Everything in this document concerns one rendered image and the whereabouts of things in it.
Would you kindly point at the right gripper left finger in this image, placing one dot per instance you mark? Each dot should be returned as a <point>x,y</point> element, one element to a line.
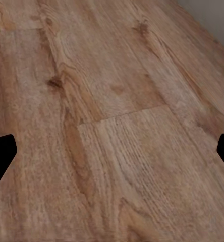
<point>8,150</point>

